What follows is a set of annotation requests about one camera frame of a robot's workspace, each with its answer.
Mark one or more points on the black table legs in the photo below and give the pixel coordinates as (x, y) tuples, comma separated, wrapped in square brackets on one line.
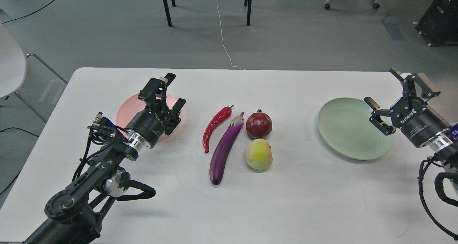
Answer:
[(247, 4)]

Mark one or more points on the red pomegranate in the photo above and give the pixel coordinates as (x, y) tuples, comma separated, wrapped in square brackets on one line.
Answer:
[(259, 125)]

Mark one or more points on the red chili pepper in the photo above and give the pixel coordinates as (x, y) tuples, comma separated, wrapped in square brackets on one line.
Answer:
[(217, 120)]

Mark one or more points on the yellow green mango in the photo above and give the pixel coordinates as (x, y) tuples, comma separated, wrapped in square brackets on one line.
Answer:
[(259, 154)]

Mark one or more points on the green plate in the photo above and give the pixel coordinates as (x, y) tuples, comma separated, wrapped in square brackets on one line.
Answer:
[(344, 125)]

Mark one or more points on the pink plate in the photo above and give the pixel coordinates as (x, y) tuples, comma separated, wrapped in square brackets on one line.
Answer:
[(133, 105)]

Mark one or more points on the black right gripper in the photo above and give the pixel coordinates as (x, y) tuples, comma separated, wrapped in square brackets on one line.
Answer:
[(419, 122)]

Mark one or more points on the black equipment case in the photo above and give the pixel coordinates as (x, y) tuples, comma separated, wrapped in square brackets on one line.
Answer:
[(439, 25)]

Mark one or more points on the white chair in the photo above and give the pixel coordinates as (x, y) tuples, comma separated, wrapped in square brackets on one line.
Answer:
[(13, 66)]

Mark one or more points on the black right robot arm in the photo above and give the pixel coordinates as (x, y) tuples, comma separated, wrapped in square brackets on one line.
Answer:
[(445, 148)]

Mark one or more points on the purple eggplant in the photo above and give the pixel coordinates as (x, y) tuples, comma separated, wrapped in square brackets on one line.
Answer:
[(221, 153)]

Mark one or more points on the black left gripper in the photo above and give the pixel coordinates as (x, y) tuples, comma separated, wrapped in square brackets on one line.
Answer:
[(148, 125)]

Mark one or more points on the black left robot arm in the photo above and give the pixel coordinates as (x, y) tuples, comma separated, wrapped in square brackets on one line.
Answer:
[(75, 214)]

